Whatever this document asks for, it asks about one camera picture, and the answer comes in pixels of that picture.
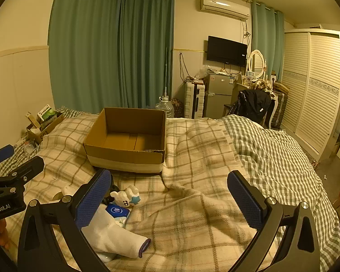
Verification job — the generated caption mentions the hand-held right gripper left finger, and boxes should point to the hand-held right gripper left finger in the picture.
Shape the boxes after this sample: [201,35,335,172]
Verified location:
[17,168,112,272]

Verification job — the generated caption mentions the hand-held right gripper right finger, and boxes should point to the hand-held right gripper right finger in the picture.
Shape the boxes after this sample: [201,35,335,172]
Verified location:
[227,170,320,272]

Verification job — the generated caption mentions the blue tissue packet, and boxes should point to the blue tissue packet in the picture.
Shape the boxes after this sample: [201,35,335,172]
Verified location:
[105,203,131,228]

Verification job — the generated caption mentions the white toy figure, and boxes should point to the white toy figure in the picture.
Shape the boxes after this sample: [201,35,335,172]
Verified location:
[110,185,141,207]

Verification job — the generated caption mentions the white sock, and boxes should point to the white sock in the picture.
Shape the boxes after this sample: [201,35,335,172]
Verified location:
[81,208,152,259]

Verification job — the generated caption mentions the white rounded object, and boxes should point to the white rounded object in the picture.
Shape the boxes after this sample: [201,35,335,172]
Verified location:
[98,251,116,264]

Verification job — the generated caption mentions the person's left hand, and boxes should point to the person's left hand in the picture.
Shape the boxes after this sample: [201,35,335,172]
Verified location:
[0,219,9,250]

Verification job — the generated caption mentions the green checked duvet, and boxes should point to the green checked duvet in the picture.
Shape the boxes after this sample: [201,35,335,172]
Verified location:
[218,115,340,272]

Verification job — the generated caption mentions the cluttered cardboard box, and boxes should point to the cluttered cardboard box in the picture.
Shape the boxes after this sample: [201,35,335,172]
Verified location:
[27,110,65,145]

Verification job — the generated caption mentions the green printed carton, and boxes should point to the green printed carton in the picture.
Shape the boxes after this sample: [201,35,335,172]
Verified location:
[37,104,57,121]

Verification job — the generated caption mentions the cream plaid blanket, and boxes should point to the cream plaid blanket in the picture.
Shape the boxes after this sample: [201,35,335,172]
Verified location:
[5,113,289,272]

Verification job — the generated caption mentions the green checked bed sheet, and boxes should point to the green checked bed sheet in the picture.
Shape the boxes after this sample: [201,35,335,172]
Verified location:
[0,106,88,177]

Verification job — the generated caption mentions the dark wooden chair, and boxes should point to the dark wooden chair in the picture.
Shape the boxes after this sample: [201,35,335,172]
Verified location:
[223,89,272,125]

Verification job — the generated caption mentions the black jacket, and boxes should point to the black jacket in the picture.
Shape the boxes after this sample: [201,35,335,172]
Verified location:
[229,89,272,119]

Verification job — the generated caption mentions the dark suitcase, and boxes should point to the dark suitcase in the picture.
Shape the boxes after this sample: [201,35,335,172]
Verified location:
[271,83,289,129]

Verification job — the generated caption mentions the grey small fridge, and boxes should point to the grey small fridge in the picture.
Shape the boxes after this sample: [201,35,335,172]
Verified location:
[203,72,238,119]

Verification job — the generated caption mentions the white suitcase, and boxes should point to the white suitcase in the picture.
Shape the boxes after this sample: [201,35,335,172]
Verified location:
[184,82,206,119]

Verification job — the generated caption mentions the brown patterned bag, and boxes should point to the brown patterned bag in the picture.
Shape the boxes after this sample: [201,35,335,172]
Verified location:
[171,99,184,118]

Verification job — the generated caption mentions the patterned cloth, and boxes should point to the patterned cloth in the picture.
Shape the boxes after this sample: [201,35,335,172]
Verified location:
[251,80,272,92]

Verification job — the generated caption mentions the large clear water bottle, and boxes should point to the large clear water bottle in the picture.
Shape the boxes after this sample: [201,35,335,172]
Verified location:
[155,96,174,118]

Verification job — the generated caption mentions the white slatted wardrobe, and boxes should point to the white slatted wardrobe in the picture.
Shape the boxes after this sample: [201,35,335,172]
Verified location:
[278,28,340,162]

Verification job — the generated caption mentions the clear plastic bag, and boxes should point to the clear plastic bag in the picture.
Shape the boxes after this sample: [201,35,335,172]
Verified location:
[194,65,213,80]

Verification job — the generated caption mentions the wide green curtain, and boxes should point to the wide green curtain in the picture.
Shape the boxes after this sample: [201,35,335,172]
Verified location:
[49,0,121,114]

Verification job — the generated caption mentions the white oval mirror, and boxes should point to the white oval mirror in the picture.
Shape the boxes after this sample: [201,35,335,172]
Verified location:
[248,49,266,80]

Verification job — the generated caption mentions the thin metal pole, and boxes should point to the thin metal pole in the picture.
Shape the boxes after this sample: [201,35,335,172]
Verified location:
[164,48,169,98]

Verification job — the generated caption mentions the narrow light green curtain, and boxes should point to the narrow light green curtain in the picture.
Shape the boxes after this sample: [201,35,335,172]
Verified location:
[251,1,284,75]

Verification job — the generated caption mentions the white air conditioner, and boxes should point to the white air conditioner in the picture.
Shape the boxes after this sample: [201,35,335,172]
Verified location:
[200,0,250,21]

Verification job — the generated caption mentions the black wall television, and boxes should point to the black wall television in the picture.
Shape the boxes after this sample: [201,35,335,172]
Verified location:
[207,36,248,68]

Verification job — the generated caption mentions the wall cables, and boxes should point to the wall cables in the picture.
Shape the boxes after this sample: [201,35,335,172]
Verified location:
[179,52,187,81]

